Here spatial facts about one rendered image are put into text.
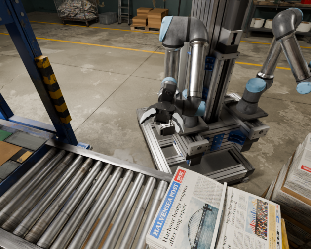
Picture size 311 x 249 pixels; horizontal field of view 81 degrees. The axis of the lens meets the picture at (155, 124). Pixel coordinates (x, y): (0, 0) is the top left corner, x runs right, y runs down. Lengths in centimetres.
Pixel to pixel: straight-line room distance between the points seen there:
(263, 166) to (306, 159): 106
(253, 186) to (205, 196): 146
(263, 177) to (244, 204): 152
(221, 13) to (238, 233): 107
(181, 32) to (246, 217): 82
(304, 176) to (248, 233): 68
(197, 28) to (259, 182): 166
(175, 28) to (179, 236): 86
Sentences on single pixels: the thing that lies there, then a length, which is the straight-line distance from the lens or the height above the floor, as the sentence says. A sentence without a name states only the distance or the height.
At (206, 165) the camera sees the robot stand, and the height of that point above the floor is 21.
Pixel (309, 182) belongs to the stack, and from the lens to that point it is 132.
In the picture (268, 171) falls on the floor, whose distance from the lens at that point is 234.
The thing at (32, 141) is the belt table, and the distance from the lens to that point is 142.
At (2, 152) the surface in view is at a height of 80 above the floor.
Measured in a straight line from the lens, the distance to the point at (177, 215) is 67.
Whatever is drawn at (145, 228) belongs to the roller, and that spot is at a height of 80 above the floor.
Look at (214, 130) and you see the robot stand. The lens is 143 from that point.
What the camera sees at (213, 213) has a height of 103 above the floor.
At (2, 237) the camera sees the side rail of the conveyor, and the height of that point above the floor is 80.
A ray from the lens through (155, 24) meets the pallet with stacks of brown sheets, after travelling 681.
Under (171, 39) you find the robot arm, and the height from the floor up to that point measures 137.
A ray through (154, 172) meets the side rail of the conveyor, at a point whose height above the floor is 80.
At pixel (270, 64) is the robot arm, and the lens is 152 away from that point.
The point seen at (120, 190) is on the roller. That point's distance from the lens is 98.
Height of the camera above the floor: 164
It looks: 41 degrees down
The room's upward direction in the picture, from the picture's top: straight up
